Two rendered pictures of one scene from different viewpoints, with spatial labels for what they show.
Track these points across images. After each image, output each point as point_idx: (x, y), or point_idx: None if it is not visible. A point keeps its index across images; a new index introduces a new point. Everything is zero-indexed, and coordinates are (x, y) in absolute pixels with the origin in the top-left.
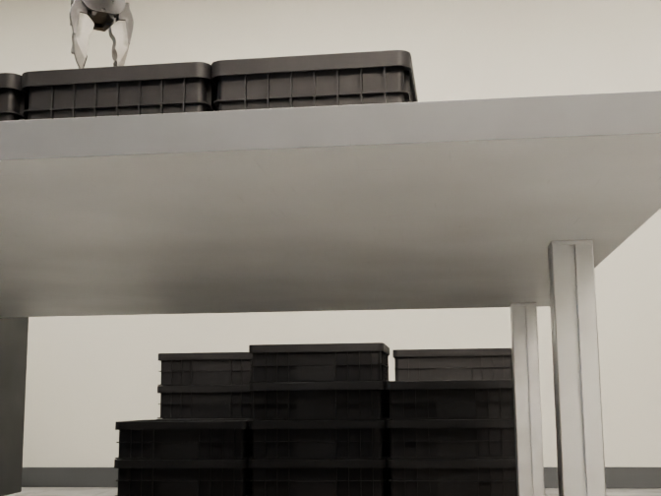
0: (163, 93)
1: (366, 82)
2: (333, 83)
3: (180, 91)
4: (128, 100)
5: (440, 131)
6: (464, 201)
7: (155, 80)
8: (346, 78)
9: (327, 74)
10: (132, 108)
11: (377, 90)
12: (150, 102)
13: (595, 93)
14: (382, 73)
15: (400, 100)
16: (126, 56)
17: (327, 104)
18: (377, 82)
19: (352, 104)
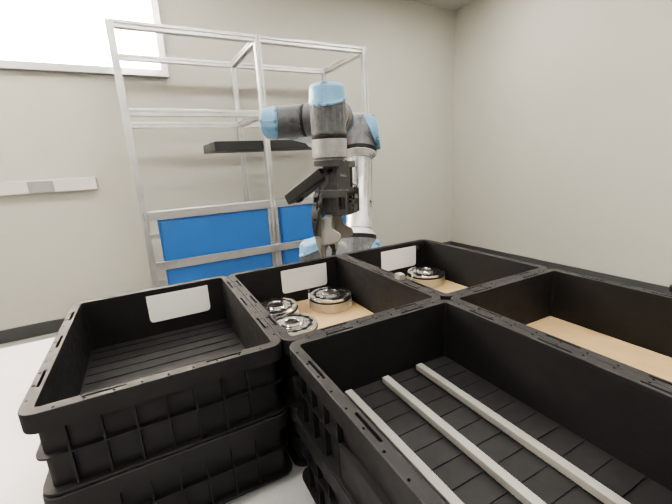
0: (259, 287)
1: (114, 316)
2: (140, 310)
3: (248, 288)
4: (281, 286)
5: None
6: None
7: (263, 277)
8: (130, 310)
9: (144, 303)
10: (279, 291)
11: (107, 324)
12: (268, 290)
13: (40, 340)
14: (100, 313)
15: (89, 336)
16: (317, 245)
17: (148, 323)
18: (106, 318)
19: (129, 328)
